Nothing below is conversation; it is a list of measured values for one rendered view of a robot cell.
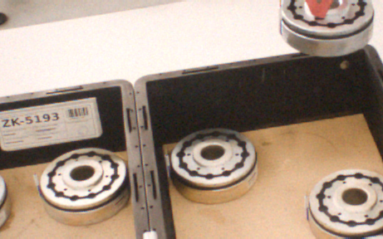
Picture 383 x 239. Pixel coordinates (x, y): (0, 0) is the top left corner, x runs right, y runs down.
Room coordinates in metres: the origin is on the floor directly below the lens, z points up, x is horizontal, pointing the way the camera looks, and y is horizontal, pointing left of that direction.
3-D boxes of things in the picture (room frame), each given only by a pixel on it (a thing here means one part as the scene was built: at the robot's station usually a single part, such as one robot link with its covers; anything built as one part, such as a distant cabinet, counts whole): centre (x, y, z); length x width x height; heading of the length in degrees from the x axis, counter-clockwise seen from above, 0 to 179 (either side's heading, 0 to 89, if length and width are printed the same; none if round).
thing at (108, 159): (0.83, 0.21, 0.86); 0.10 x 0.10 x 0.01
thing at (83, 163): (0.83, 0.21, 0.86); 0.05 x 0.05 x 0.01
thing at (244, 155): (0.85, 0.05, 0.86); 0.10 x 0.10 x 0.01
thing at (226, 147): (0.85, 0.05, 0.86); 0.05 x 0.05 x 0.01
